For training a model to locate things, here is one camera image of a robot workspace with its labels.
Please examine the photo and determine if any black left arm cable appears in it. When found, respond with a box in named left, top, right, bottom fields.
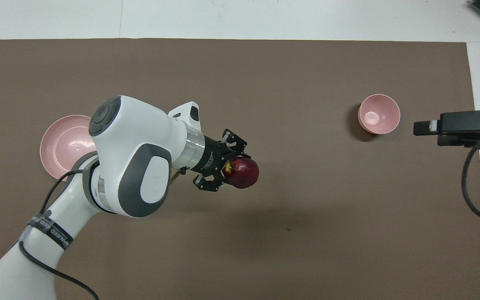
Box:
left=18, top=157, right=186, bottom=300

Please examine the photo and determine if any pink plate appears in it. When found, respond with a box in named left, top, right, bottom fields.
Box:
left=40, top=115, right=99, bottom=181

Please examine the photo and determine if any dark red apple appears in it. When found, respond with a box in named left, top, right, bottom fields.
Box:
left=223, top=157, right=260, bottom=189

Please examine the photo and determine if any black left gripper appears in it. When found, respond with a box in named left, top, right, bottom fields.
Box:
left=191, top=129, right=249, bottom=192

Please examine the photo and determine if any pink bowl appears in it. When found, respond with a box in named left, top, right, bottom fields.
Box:
left=358, top=94, right=401, bottom=135

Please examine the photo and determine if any brown table mat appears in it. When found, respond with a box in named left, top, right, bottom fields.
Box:
left=0, top=38, right=480, bottom=300

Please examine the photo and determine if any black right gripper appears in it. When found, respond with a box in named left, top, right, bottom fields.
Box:
left=414, top=110, right=480, bottom=147

